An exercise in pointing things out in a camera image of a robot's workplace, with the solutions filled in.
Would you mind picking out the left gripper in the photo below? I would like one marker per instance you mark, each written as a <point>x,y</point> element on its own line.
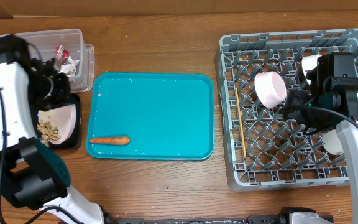
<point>61,97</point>

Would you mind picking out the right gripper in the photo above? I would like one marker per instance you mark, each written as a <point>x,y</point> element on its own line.
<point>296,116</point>

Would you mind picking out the aluminium foil ball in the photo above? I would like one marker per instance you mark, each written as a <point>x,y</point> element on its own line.
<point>69,68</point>

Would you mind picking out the white round plate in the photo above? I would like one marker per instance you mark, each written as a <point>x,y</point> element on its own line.
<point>67,116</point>

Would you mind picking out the white paper cup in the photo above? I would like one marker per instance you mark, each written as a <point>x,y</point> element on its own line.
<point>332,143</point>

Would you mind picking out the red snack wrapper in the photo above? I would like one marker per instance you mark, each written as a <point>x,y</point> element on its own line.
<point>61,54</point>

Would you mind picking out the pink bowl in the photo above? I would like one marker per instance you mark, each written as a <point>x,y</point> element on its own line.
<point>270,89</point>

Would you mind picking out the white bowl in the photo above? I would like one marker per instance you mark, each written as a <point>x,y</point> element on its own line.
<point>309,63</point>

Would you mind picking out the wooden chopstick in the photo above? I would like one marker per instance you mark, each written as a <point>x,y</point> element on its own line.
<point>238,106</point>

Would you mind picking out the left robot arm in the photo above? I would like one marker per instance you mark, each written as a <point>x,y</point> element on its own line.
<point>32,175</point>

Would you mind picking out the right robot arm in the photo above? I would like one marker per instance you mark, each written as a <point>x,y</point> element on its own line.
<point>336,73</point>

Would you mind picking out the grey dishwasher rack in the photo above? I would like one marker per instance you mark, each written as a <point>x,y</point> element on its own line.
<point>279,155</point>

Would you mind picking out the pile of rice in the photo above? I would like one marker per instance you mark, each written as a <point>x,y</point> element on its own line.
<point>50,116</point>

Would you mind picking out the pile of peanut shells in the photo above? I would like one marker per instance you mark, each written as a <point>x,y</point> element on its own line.
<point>49,134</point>

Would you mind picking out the clear plastic bin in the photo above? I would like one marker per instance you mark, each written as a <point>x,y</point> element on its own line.
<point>55,62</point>

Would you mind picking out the black tray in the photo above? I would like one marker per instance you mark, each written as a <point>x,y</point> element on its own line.
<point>73,141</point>

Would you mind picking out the orange carrot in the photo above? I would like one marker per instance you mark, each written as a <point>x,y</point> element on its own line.
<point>116,140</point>

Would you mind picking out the teal serving tray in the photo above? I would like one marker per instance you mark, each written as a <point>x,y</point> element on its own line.
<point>166,116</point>

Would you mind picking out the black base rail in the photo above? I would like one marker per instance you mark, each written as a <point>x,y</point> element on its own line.
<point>286,216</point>

